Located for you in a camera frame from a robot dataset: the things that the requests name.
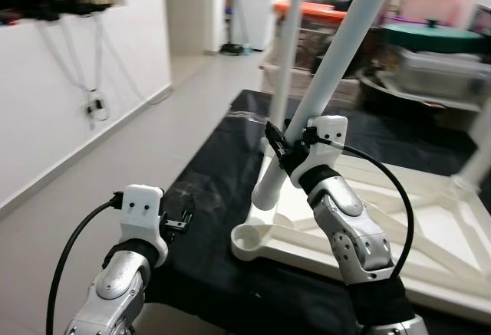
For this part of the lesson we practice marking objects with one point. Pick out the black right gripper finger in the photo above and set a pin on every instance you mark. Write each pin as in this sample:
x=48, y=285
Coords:
x=276, y=140

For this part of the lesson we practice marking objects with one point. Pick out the white plastic table top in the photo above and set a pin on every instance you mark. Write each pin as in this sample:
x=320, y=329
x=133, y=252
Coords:
x=445, y=258

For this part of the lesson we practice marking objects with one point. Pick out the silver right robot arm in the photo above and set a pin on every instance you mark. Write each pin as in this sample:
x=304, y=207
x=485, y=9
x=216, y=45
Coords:
x=345, y=228

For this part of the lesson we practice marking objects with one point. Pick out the crumpled clear tape patch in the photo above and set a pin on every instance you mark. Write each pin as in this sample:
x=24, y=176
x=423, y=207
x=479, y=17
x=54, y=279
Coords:
x=184, y=193

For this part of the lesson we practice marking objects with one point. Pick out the long clear tape strip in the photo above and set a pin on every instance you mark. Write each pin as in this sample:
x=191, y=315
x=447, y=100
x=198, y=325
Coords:
x=249, y=114

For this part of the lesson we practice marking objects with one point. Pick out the patterned bench cloth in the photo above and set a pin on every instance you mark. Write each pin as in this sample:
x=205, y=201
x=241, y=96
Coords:
x=307, y=90

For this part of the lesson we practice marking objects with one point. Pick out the black tablecloth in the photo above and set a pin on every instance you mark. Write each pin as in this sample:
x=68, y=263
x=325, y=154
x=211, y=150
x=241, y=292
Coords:
x=215, y=274

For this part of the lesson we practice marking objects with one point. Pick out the floor mop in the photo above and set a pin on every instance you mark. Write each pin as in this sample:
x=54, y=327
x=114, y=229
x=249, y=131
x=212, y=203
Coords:
x=230, y=47

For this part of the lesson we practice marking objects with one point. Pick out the black round basin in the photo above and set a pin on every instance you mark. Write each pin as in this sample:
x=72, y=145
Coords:
x=383, y=93

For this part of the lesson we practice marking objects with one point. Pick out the white appliance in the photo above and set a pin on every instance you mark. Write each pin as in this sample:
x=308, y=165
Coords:
x=253, y=17

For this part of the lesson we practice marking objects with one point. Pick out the orange lid storage box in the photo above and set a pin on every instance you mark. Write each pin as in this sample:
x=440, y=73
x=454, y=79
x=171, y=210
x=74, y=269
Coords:
x=314, y=13

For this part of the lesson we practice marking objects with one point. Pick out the black power adapter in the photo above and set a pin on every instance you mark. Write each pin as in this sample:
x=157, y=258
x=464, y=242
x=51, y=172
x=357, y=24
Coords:
x=96, y=107

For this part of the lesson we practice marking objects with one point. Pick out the clear plastic container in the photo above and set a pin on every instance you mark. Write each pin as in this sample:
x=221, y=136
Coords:
x=445, y=74

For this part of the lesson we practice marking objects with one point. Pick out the green round lid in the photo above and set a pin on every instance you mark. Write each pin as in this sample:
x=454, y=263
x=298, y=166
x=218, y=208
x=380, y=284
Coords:
x=437, y=37

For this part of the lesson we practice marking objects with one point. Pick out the pink cardboard box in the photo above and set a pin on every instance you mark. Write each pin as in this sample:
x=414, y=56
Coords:
x=430, y=7

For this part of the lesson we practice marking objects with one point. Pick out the printed cardboard box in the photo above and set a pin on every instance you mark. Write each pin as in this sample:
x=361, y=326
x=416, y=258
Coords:
x=482, y=19

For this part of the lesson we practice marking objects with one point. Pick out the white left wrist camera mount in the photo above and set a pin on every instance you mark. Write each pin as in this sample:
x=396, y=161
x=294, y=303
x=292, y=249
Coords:
x=142, y=205

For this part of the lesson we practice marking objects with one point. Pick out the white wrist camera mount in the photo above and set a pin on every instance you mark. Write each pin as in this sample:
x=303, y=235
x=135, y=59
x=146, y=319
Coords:
x=142, y=205
x=330, y=128

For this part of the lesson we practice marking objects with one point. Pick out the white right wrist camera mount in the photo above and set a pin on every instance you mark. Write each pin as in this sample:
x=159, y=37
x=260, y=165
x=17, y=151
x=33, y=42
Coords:
x=330, y=128

